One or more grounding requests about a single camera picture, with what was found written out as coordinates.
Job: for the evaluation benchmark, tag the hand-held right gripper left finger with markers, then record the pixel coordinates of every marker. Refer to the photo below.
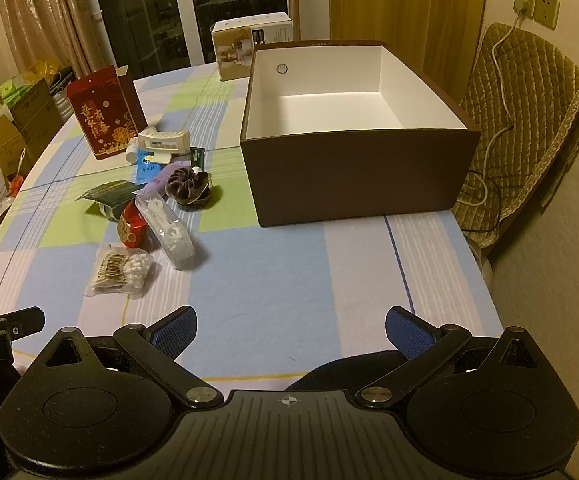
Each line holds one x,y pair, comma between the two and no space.
177,332

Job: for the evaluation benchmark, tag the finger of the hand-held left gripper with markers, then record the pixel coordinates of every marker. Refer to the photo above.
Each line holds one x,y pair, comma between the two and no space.
22,320

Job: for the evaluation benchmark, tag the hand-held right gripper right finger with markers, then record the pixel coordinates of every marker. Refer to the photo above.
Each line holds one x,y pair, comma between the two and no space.
408,332

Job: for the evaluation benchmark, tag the cotton swab bag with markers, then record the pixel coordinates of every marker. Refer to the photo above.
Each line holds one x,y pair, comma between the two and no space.
124,270

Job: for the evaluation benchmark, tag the red snack packet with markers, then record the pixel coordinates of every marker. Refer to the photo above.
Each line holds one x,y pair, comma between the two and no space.
129,225

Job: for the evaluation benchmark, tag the dark velvet scrunchie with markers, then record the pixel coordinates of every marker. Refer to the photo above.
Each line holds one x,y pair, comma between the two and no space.
184,183

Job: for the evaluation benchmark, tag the dark green packet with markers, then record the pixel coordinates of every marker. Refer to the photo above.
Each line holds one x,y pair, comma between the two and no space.
112,192

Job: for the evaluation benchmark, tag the purple tube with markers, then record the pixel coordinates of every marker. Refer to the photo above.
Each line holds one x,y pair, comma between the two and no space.
160,179

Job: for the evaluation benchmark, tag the brown cardboard box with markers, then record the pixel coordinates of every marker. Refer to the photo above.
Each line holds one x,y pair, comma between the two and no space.
349,175

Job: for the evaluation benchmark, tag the blue packet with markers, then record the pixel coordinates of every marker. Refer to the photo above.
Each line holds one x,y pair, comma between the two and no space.
147,166

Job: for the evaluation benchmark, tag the small white bottle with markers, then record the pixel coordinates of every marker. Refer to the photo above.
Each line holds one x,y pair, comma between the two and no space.
132,154

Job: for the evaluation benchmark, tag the green pack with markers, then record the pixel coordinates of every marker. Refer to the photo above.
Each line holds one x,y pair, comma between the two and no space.
17,87

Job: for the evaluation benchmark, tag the red gift box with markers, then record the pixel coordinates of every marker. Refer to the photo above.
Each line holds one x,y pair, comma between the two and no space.
104,115

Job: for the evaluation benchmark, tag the yellow plastic bag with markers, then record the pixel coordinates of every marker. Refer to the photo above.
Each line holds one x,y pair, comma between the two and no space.
44,70

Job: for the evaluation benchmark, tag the quilted chair cover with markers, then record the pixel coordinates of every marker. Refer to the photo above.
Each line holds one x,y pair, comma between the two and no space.
529,110

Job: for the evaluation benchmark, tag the white product box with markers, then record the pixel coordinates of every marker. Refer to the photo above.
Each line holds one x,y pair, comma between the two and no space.
234,55

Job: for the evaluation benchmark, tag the beige curtain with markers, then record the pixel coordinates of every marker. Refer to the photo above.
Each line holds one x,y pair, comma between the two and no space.
44,10

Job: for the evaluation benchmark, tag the glass sliding door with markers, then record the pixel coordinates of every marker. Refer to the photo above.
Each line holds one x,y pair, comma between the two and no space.
169,10

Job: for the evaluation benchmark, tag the wooden wardrobe panel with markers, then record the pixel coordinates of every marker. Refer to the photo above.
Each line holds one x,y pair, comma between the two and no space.
409,5

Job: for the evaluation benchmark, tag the white charger plug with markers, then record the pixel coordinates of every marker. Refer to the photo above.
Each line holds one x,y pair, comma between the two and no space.
523,6

